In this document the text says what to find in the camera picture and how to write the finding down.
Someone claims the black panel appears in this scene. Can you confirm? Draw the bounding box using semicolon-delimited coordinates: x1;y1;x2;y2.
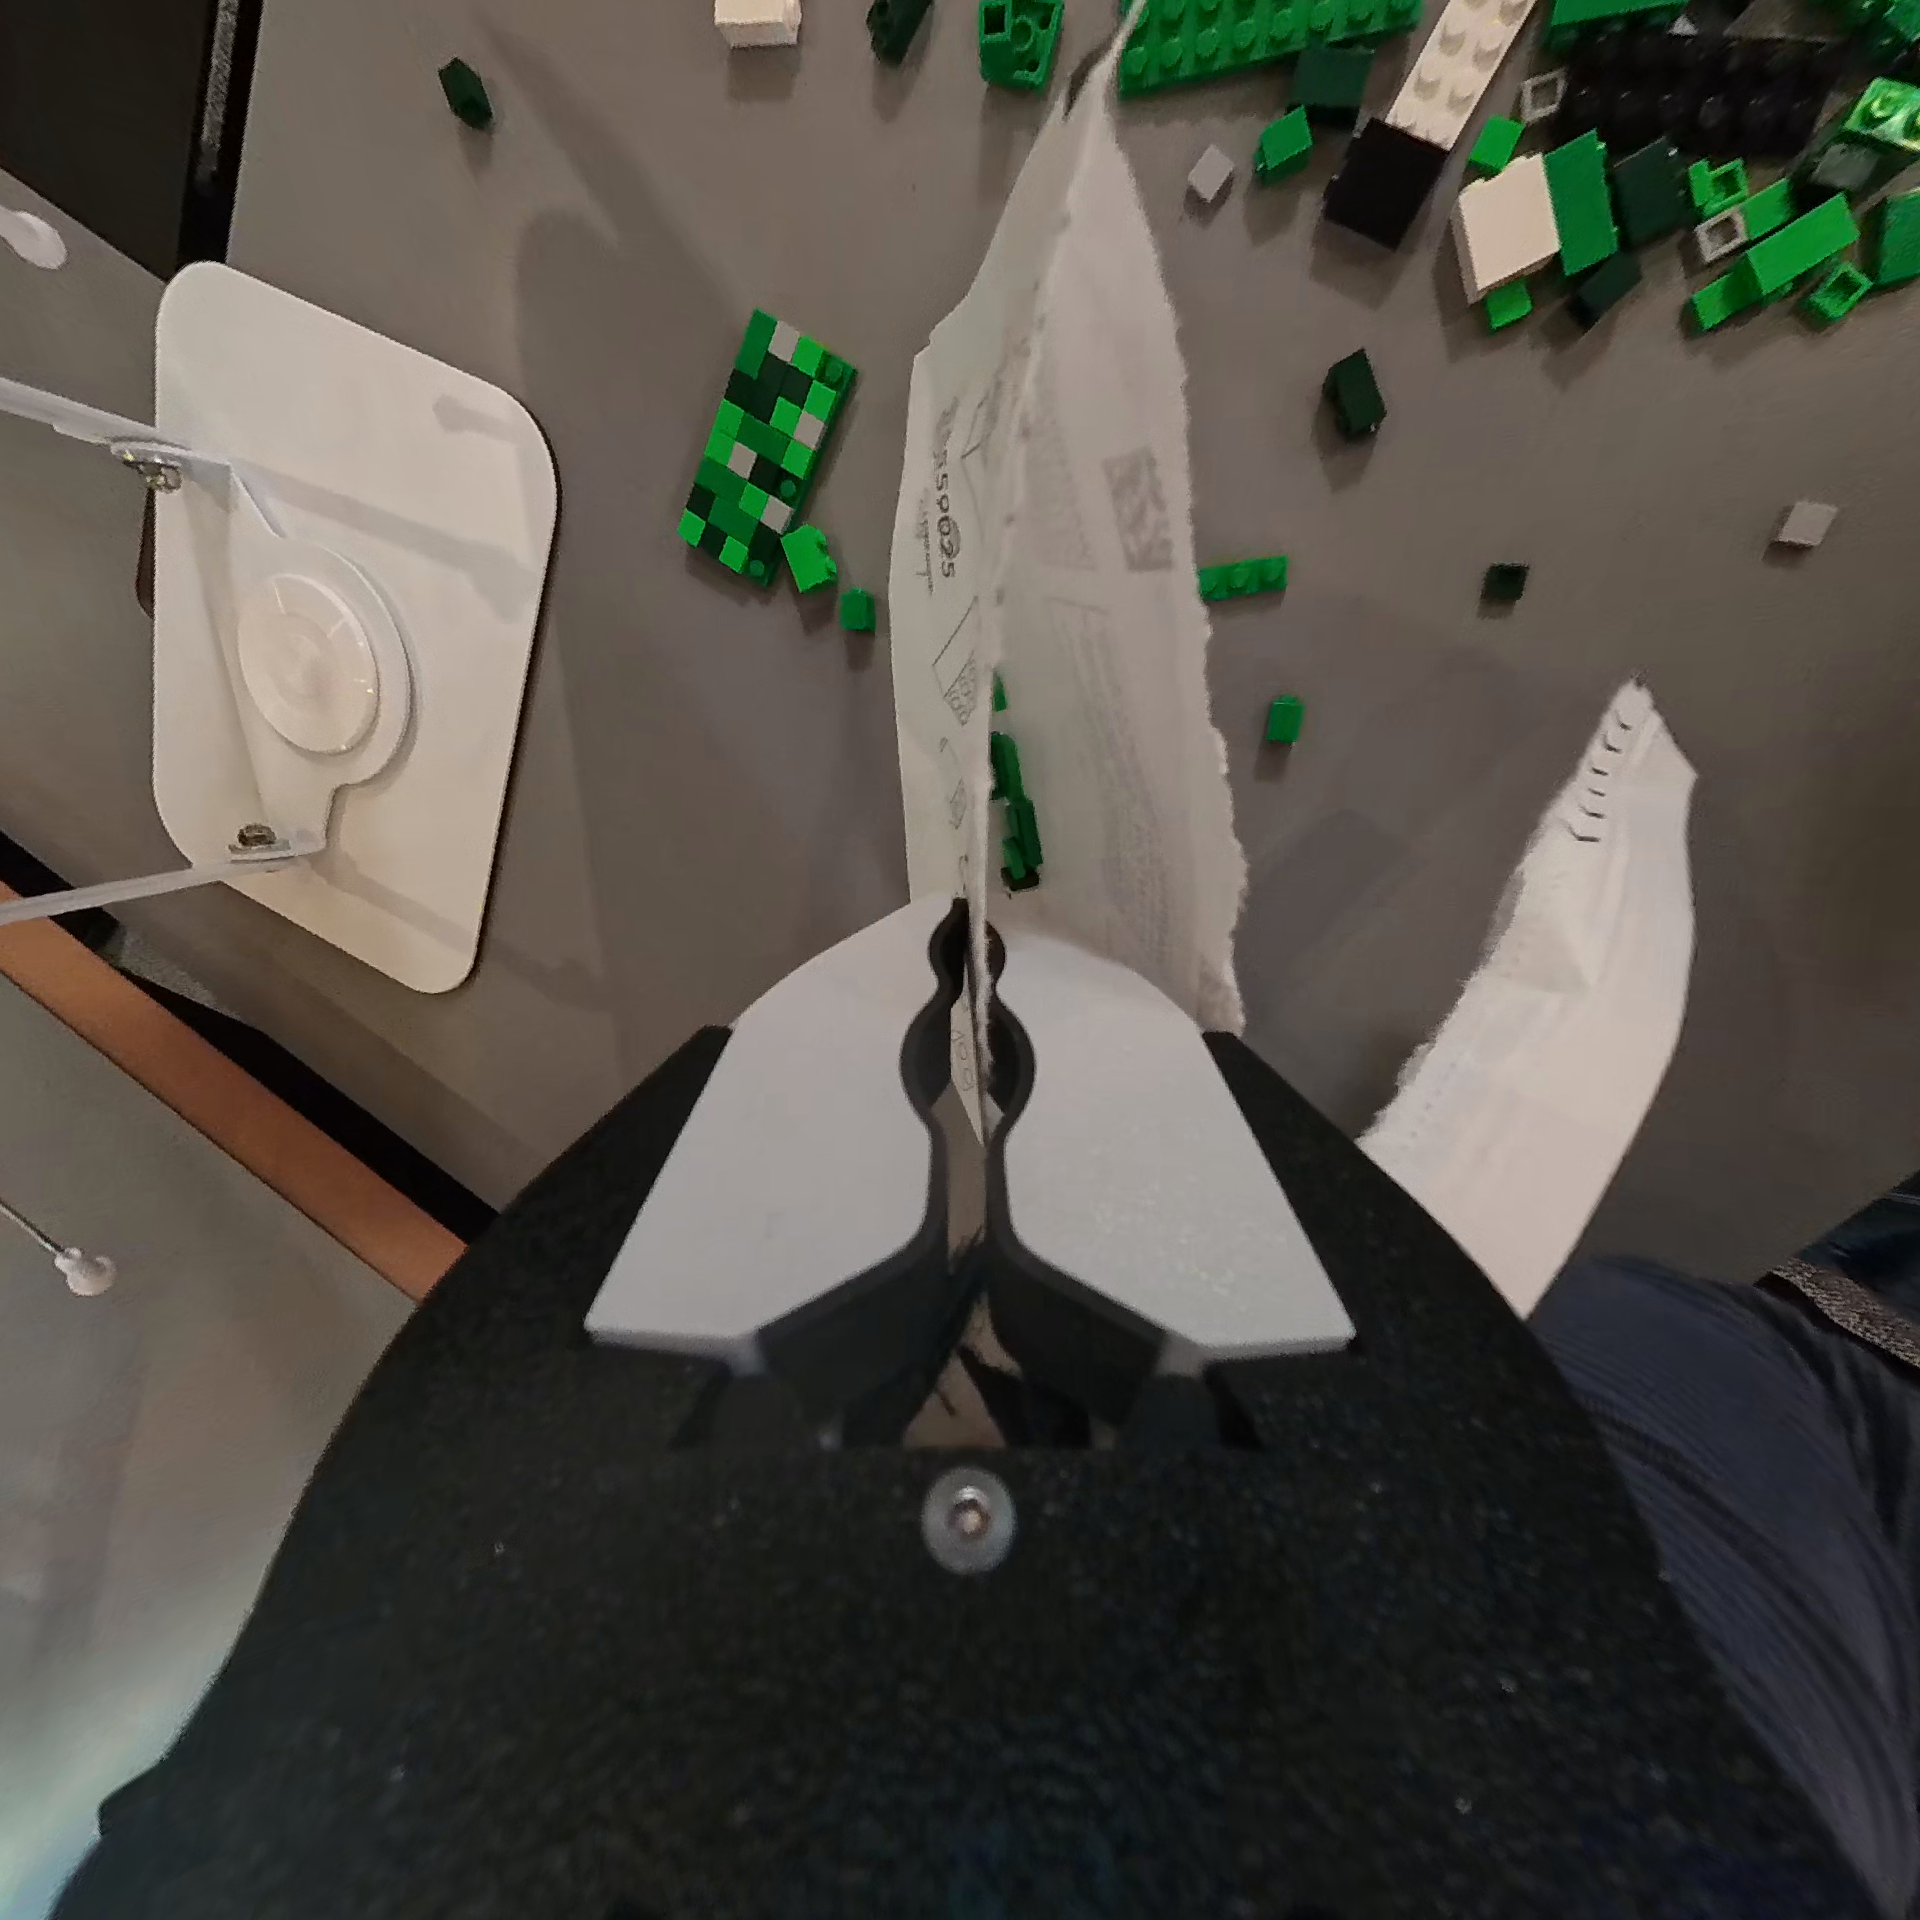
0;0;249;285

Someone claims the grey table with brown edge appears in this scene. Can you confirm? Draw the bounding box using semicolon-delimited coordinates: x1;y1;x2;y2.
0;900;472;1697

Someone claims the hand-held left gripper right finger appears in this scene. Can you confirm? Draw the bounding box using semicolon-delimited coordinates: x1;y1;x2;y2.
972;897;1358;1424

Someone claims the dark blue ribbed shirt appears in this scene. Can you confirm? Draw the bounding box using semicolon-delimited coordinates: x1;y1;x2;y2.
1528;1251;1920;1920

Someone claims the white rounded base plate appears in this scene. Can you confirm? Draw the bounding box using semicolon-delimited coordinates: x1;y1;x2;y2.
149;263;559;994

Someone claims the grey desk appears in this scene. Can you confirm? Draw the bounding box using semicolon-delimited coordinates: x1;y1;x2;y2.
0;0;1920;1323

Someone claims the pile of toy bricks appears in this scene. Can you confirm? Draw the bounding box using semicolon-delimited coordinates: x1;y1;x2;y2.
1116;0;1920;333

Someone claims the green plate with round post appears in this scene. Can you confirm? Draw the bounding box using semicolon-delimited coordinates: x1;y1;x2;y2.
978;0;1065;90

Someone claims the white metal rod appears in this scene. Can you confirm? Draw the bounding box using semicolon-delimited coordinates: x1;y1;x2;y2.
0;377;293;534
0;831;322;941

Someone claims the white paper bag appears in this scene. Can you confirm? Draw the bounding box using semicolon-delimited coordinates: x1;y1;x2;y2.
886;23;1699;1323

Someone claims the green pixel-pattern brick plate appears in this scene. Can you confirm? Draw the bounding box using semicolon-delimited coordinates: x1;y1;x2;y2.
678;307;861;580

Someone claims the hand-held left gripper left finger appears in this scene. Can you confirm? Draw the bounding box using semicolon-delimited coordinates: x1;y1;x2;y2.
582;897;968;1427

